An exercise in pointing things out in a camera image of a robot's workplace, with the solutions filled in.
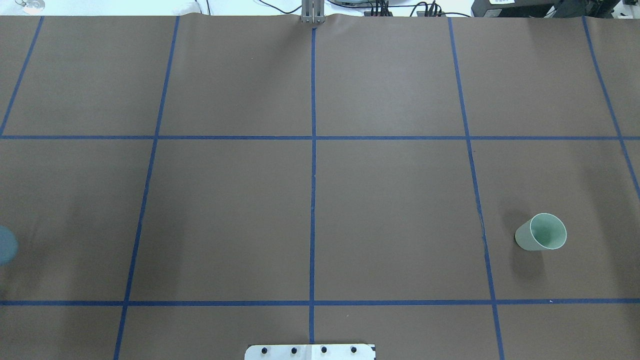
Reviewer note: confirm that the light green cup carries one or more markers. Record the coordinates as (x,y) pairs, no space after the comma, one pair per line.
(543,232)

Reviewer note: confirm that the aluminium frame post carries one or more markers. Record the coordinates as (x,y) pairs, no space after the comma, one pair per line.
(313,11)

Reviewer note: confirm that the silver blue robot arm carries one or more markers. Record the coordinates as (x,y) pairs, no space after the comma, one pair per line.
(8,245)

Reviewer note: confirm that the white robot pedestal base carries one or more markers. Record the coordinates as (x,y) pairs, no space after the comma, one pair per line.
(336,351)

